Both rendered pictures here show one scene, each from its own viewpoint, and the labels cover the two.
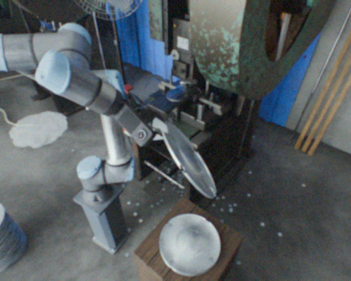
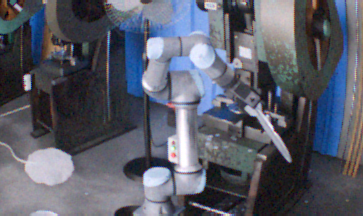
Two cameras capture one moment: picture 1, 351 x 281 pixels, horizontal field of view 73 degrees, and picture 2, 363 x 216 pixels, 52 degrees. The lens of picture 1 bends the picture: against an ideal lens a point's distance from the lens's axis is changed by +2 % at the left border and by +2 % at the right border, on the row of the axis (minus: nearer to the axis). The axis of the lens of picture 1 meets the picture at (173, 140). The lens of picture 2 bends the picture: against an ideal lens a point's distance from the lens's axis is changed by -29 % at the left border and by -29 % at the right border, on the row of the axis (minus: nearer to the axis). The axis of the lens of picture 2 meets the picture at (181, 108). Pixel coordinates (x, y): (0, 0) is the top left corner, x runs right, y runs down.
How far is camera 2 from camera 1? 1.19 m
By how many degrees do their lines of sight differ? 19
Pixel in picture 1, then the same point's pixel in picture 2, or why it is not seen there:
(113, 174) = (184, 183)
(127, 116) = (241, 88)
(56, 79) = (208, 58)
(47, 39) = (190, 39)
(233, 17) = (289, 35)
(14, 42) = (170, 40)
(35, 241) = not seen: outside the picture
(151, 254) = not seen: outside the picture
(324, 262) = not seen: outside the picture
